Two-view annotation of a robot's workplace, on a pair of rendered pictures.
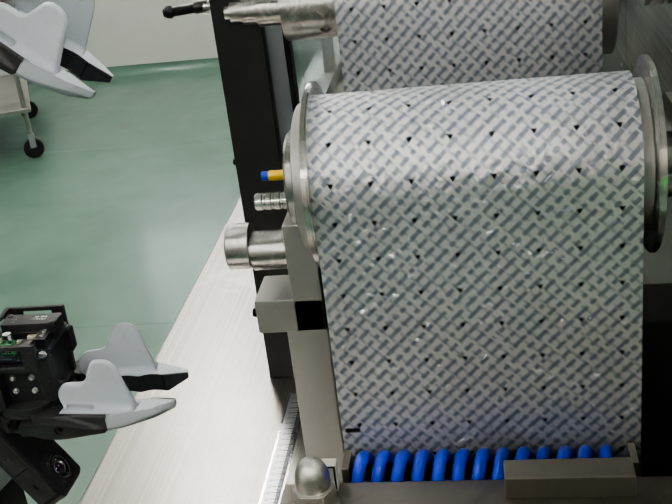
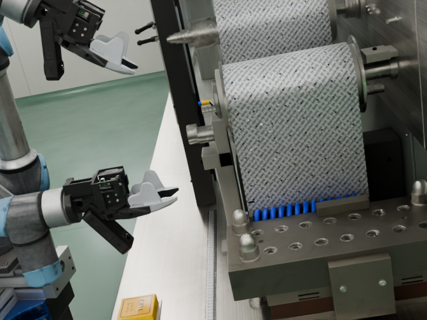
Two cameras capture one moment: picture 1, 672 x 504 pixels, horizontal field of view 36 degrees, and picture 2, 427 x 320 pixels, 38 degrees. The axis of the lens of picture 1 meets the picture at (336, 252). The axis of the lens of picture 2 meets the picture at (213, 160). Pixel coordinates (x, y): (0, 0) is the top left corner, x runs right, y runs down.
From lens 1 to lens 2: 0.41 m
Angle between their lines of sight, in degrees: 5
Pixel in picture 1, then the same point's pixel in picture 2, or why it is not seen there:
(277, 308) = (211, 158)
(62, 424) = (132, 211)
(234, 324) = not seen: hidden behind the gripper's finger
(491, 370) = (305, 167)
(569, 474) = (342, 202)
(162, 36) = (72, 72)
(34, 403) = (117, 206)
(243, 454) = (194, 235)
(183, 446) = (165, 237)
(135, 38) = not seen: hidden behind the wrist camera
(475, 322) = (297, 148)
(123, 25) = not seen: hidden behind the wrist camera
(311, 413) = (229, 204)
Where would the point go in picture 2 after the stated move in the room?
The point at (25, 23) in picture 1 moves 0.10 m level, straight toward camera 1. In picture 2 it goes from (107, 46) to (122, 53)
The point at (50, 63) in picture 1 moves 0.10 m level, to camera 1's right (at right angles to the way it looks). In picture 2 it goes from (118, 61) to (172, 49)
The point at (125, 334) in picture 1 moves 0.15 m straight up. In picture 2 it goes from (150, 174) to (132, 103)
